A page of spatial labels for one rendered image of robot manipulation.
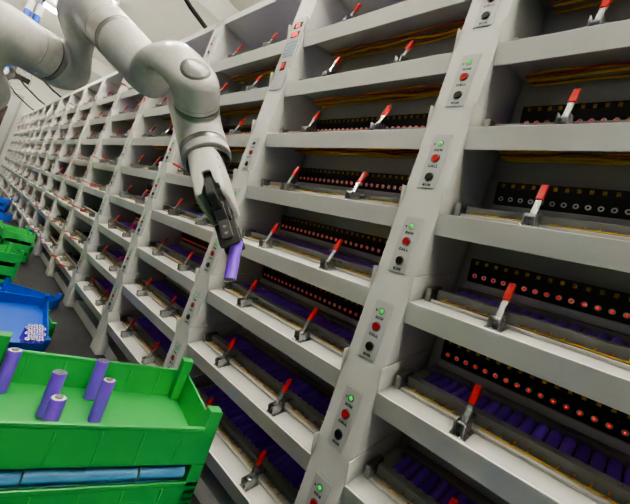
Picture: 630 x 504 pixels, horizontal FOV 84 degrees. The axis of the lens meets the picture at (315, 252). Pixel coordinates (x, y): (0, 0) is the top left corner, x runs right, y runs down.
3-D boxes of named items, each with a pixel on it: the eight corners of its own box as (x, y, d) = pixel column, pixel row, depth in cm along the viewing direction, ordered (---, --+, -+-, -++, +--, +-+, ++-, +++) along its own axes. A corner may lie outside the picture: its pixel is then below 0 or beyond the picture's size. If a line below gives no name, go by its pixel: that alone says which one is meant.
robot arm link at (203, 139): (191, 172, 66) (195, 185, 65) (171, 141, 58) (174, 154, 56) (234, 158, 66) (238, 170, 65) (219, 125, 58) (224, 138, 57)
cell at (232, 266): (229, 276, 51) (237, 236, 53) (221, 278, 52) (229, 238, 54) (238, 280, 52) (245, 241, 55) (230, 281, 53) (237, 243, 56)
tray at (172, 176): (231, 195, 126) (234, 168, 125) (165, 182, 168) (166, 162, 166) (274, 200, 140) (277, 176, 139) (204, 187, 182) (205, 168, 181)
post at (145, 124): (65, 306, 211) (169, 45, 219) (62, 301, 217) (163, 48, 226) (100, 311, 225) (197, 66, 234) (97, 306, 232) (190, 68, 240)
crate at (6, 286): (-24, 295, 180) (-18, 281, 181) (2, 290, 200) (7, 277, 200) (39, 313, 186) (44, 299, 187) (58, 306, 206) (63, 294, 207)
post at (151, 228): (94, 354, 163) (226, 18, 171) (89, 346, 169) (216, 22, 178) (137, 357, 177) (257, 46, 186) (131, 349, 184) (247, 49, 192)
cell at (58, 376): (53, 368, 49) (35, 412, 49) (51, 374, 48) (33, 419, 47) (68, 369, 50) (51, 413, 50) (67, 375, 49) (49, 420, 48)
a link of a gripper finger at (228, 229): (211, 213, 56) (221, 249, 53) (204, 203, 53) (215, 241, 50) (231, 207, 56) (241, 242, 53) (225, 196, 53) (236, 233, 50)
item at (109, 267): (115, 287, 172) (117, 260, 170) (86, 259, 213) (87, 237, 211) (158, 284, 186) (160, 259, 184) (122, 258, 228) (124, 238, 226)
